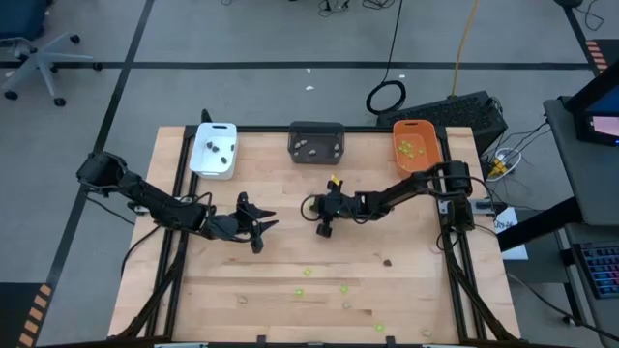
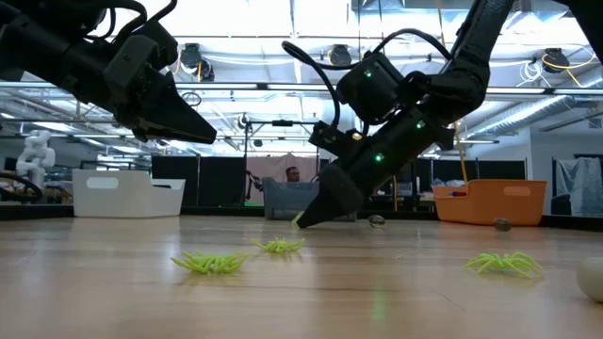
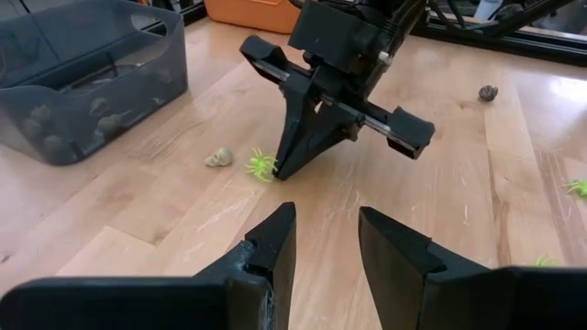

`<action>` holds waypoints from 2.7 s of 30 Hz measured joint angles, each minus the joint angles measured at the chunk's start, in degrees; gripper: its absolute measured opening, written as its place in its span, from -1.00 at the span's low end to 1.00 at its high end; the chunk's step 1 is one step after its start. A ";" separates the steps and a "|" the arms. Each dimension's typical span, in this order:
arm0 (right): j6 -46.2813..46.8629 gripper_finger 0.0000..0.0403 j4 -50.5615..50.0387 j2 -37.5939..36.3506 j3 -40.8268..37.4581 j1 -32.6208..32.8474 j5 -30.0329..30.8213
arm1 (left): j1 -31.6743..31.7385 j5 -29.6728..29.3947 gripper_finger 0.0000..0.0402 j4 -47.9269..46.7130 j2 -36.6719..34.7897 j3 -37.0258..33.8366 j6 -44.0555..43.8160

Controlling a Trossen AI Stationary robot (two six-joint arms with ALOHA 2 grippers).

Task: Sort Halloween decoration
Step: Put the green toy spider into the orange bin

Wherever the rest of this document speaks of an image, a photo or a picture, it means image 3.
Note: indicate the orange plastic bin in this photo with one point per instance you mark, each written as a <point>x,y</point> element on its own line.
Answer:
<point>252,16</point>

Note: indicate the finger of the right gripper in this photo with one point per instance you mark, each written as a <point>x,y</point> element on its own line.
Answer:
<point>298,119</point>
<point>335,128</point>

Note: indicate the green plastic spider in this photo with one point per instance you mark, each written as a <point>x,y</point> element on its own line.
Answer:
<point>579,187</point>
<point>543,262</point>
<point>260,164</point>

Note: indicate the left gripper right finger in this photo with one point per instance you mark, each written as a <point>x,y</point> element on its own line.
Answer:
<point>458,298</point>

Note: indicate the grey plastic bin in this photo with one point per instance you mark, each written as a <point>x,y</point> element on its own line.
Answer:
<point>137,91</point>

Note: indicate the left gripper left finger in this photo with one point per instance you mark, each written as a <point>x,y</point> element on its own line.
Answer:
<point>183,302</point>

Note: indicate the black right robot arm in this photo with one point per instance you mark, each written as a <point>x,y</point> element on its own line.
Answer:
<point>403,23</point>

